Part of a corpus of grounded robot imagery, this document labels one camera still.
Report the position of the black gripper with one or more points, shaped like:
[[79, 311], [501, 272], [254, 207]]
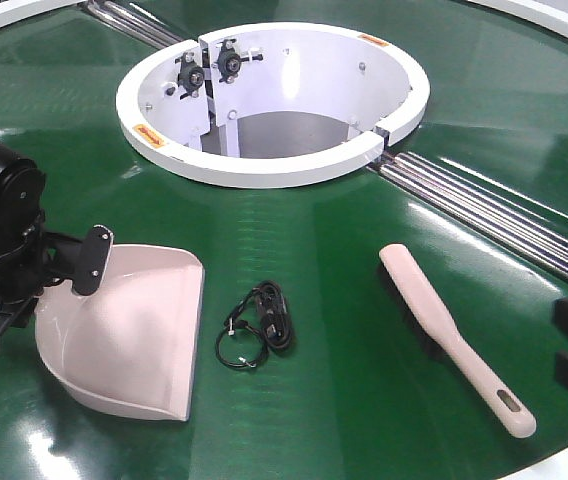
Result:
[[33, 258]]

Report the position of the pink hand brush black bristles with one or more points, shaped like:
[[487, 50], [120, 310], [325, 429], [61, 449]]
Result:
[[436, 321]]

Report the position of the pink plastic dustpan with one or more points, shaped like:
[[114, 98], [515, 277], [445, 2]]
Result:
[[129, 349]]

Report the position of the black cable pack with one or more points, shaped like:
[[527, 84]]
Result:
[[275, 323]]

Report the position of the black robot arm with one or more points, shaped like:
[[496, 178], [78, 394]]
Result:
[[21, 185]]

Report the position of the steel rollers right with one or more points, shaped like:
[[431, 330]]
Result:
[[507, 223]]

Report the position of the steel rollers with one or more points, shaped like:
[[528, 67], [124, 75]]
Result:
[[132, 20], [507, 223]]

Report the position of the left black bearing unit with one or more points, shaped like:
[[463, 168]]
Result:
[[191, 76]]

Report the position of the black bearing unit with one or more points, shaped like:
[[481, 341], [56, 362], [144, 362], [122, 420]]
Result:
[[229, 61], [191, 76]]

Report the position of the steel rollers top left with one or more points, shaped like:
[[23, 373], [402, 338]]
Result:
[[132, 20]]

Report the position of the white outer rim right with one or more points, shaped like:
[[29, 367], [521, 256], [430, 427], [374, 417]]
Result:
[[538, 13]]

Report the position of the right black bearing unit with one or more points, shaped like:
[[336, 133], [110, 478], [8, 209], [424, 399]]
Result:
[[229, 61]]

